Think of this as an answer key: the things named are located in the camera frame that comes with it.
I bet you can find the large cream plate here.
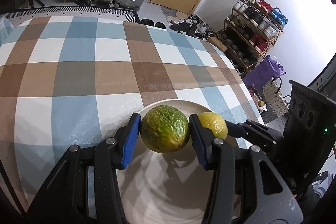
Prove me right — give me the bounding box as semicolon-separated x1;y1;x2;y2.
115;99;259;224

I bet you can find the checkered tablecloth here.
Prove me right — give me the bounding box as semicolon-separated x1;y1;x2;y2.
1;16;261;209

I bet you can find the yellow-green guava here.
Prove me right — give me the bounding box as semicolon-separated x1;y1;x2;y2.
198;112;228;139

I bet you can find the woven basket bag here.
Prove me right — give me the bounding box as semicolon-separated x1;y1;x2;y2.
262;77;291;117

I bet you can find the green bumpy citrus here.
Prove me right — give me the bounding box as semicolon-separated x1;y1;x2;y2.
140;105;190;153

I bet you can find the wooden shoe rack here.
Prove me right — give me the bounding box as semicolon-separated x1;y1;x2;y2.
217;0;288;77

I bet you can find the purple bag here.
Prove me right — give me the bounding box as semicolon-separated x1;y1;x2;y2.
243;55;286;91

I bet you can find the cardboard box on floor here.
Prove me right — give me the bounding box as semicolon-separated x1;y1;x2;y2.
207;36;227;52

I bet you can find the black round basket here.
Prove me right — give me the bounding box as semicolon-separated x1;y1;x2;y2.
247;85;268;114

